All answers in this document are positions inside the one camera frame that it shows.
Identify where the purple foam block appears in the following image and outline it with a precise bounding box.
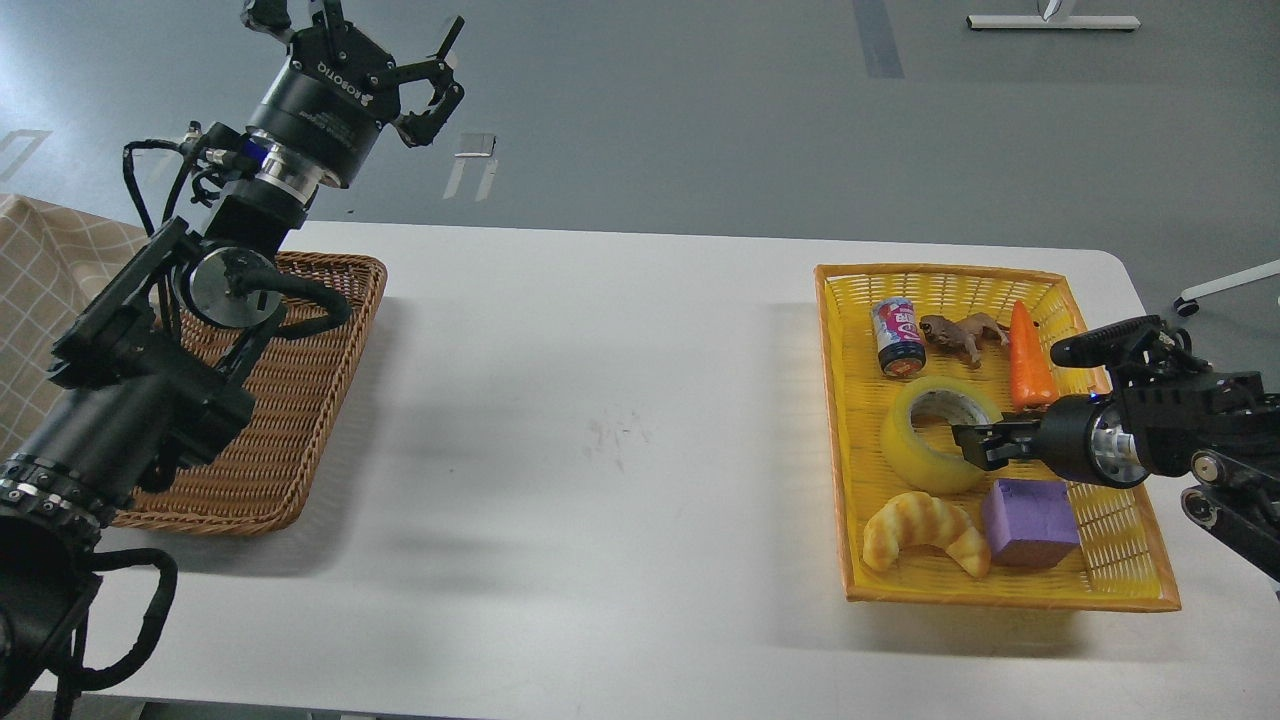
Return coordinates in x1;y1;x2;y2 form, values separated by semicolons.
980;477;1082;569

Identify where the brown toy frog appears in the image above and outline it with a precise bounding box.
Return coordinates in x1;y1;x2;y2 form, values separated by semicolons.
919;313;1010;369

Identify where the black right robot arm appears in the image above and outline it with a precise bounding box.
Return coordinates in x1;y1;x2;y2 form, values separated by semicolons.
952;315;1279;580

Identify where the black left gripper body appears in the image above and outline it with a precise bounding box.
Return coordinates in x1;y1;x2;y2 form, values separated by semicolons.
248;28;401;190

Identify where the white floor stand base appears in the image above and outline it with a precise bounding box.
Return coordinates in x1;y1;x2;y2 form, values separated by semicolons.
966;13;1142;32

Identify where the toy croissant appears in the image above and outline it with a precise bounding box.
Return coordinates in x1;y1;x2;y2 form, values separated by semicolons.
861;491;992;579

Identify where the yellow plastic basket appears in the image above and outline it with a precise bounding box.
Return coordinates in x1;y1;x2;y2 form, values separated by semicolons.
815;263;1181;612

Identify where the yellow tape roll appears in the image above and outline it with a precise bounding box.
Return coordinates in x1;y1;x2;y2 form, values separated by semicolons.
879;375;1001;495

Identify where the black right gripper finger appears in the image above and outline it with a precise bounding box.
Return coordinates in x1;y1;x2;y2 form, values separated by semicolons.
951;418;1042;448
957;439;1041;471

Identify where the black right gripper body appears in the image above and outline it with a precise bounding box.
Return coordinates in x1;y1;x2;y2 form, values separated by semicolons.
1033;395;1111;487

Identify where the small drink can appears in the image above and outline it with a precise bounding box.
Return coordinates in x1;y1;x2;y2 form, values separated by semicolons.
870;296;927;379

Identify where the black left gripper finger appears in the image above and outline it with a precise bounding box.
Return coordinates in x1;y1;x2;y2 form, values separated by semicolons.
378;15;465;149
239;1;346;45

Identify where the brown wicker basket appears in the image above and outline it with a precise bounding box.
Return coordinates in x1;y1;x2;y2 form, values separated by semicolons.
114;251;388;536

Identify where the beige checkered cloth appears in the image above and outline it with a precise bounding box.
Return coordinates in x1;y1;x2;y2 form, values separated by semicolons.
1;193;148;457

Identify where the orange toy carrot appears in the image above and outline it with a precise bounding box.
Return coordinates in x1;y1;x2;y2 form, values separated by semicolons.
1007;300;1060;413

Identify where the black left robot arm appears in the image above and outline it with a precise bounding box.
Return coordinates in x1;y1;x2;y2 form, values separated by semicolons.
3;1;465;719

